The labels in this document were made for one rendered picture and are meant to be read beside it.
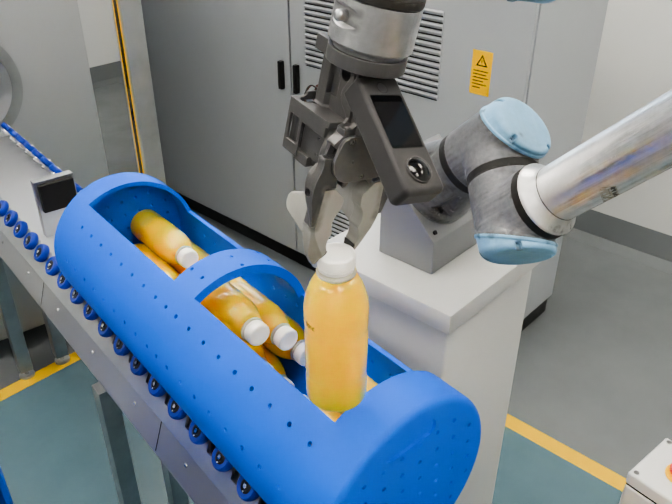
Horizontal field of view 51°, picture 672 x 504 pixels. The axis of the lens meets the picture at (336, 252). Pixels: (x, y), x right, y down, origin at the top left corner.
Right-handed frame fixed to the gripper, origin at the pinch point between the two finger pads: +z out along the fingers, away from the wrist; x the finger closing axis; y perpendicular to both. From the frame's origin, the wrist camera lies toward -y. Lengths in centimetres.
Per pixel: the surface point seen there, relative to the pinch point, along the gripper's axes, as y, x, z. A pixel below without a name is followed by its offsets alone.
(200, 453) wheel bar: 24, -4, 58
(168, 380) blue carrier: 28, 1, 42
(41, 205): 114, -7, 62
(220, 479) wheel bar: 18, -4, 57
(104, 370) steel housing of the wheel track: 60, -2, 69
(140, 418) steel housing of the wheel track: 44, -2, 68
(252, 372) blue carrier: 12.8, -2.6, 28.7
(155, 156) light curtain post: 129, -44, 60
